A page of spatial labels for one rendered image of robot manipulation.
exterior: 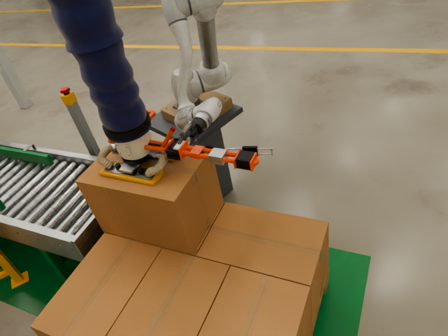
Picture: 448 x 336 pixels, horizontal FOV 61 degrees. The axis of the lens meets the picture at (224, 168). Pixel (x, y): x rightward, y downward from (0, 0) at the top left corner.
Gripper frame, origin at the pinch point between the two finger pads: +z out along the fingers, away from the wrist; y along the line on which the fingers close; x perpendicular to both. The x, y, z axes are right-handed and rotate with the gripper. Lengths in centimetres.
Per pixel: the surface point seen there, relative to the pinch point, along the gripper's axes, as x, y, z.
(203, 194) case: -4.8, 30.4, -1.7
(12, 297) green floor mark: 134, 107, 58
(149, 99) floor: 184, 108, -198
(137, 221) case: 23.3, 34.3, 21.3
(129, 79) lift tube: 15.3, -35.7, 0.2
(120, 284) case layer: 23, 53, 48
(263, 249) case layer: -38, 53, 7
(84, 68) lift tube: 27, -45, 10
